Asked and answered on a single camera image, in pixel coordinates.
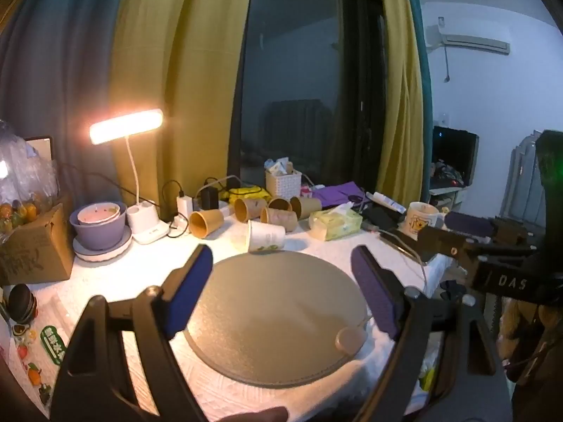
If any white cabinet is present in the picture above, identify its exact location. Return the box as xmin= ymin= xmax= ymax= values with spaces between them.
xmin=428 ymin=185 xmax=469 ymax=217

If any purple cloth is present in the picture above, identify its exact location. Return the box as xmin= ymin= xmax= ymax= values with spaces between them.
xmin=310 ymin=181 xmax=375 ymax=210

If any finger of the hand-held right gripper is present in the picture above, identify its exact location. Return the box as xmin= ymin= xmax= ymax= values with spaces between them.
xmin=443 ymin=211 xmax=535 ymax=249
xmin=417 ymin=226 xmax=482 ymax=269

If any yellow bag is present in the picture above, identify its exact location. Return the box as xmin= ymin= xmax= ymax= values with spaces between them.
xmin=226 ymin=186 xmax=273 ymax=203

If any small beige round cap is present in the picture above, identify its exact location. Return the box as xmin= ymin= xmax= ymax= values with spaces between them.
xmin=335 ymin=326 xmax=368 ymax=355

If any person's jacket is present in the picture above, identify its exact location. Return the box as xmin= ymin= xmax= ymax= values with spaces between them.
xmin=500 ymin=299 xmax=563 ymax=422

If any black monitor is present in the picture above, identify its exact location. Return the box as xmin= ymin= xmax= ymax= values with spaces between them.
xmin=432 ymin=126 xmax=480 ymax=186

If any white desk lamp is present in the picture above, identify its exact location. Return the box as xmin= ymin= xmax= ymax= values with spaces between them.
xmin=89 ymin=108 xmax=170 ymax=245

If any clear plastic bag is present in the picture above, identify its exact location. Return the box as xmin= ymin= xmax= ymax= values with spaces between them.
xmin=0 ymin=120 xmax=61 ymax=231

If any white woven basket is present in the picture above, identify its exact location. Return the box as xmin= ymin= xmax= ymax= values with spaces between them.
xmin=265 ymin=157 xmax=303 ymax=200

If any cardboard box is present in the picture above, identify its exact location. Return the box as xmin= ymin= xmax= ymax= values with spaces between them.
xmin=0 ymin=202 xmax=76 ymax=287

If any yellow curtain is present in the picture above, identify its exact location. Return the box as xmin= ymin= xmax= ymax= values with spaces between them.
xmin=374 ymin=0 xmax=434 ymax=206
xmin=109 ymin=0 xmax=258 ymax=226

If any round grey mat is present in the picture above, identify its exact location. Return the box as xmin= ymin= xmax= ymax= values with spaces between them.
xmin=182 ymin=250 xmax=368 ymax=390

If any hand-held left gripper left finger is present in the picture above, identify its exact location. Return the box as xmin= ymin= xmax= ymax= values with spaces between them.
xmin=50 ymin=244 xmax=214 ymax=422

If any dark framed screen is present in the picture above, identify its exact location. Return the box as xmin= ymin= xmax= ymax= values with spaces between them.
xmin=24 ymin=135 xmax=54 ymax=162

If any dark window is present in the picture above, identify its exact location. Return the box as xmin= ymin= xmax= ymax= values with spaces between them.
xmin=228 ymin=0 xmax=388 ymax=191

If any white cable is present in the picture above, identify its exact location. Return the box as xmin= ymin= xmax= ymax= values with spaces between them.
xmin=377 ymin=228 xmax=430 ymax=292

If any grey curtain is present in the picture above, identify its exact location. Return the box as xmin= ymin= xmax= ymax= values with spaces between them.
xmin=0 ymin=0 xmax=133 ymax=212

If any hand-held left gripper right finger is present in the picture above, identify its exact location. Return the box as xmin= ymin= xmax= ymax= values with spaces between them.
xmin=350 ymin=245 xmax=498 ymax=422

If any fruit printed plastic sheet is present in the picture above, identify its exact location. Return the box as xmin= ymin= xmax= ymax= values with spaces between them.
xmin=8 ymin=323 xmax=68 ymax=407

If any black bowl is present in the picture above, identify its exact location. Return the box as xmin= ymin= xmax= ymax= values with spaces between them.
xmin=6 ymin=283 xmax=39 ymax=327

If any white mug with yellow print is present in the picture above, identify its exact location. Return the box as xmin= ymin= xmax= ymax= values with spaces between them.
xmin=405 ymin=201 xmax=441 ymax=236

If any white tube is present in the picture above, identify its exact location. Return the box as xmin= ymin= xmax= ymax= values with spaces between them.
xmin=365 ymin=191 xmax=408 ymax=214

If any white air conditioner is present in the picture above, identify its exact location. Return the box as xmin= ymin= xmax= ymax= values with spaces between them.
xmin=425 ymin=24 xmax=512 ymax=57

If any white tablecloth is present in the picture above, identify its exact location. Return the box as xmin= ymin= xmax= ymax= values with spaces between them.
xmin=8 ymin=209 xmax=455 ymax=422

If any pink bowl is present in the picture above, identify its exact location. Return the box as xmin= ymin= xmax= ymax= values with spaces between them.
xmin=76 ymin=202 xmax=122 ymax=226

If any purple bowl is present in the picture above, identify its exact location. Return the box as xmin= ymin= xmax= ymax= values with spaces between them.
xmin=69 ymin=202 xmax=128 ymax=252

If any white plate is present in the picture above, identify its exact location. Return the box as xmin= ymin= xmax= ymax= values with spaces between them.
xmin=72 ymin=226 xmax=133 ymax=265

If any white paper cup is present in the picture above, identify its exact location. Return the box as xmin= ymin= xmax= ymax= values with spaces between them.
xmin=247 ymin=220 xmax=287 ymax=254

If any black cable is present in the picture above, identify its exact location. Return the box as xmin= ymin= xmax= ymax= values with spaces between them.
xmin=56 ymin=162 xmax=186 ymax=226

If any green tissue pack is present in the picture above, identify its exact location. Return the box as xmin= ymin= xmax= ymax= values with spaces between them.
xmin=309 ymin=202 xmax=364 ymax=242

